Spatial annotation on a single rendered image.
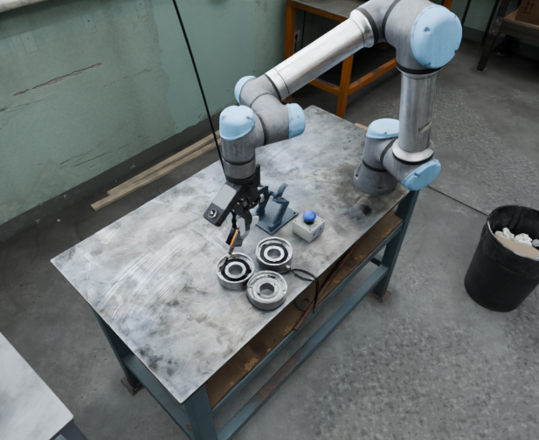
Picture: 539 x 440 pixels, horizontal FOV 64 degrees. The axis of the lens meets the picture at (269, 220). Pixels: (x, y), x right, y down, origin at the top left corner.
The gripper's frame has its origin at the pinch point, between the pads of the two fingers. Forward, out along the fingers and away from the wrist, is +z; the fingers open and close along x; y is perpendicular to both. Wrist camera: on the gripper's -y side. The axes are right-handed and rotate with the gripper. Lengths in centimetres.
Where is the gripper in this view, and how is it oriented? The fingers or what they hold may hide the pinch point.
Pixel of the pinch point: (238, 233)
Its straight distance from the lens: 114.4
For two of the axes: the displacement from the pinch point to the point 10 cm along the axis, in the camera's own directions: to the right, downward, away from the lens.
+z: 0.0, 7.1, 7.1
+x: -7.4, -4.8, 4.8
